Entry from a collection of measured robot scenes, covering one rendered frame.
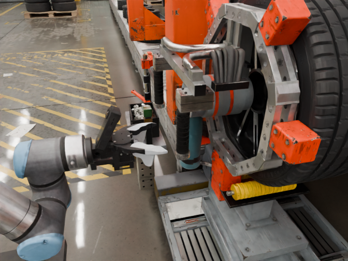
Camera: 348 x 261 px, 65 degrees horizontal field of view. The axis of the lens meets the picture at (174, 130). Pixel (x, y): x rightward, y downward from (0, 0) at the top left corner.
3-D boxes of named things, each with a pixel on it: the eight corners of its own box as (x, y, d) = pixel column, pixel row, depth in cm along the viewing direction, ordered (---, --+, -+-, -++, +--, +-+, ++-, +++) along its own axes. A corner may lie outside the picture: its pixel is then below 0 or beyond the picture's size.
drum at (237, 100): (251, 119, 92) (258, 80, 85) (191, 127, 88) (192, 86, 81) (234, 102, 104) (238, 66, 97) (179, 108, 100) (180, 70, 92)
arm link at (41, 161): (25, 163, 75) (14, 134, 69) (73, 157, 77) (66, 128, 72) (18, 189, 67) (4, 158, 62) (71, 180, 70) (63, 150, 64)
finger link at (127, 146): (150, 148, 71) (121, 142, 74) (150, 143, 70) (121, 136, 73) (142, 158, 67) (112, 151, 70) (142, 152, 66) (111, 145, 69)
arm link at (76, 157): (66, 129, 72) (63, 149, 64) (86, 127, 73) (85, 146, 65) (73, 157, 77) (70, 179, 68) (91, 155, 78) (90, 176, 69)
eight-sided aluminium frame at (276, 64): (273, 206, 86) (320, 21, 58) (254, 210, 84) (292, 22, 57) (211, 124, 131) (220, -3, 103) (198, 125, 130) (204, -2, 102)
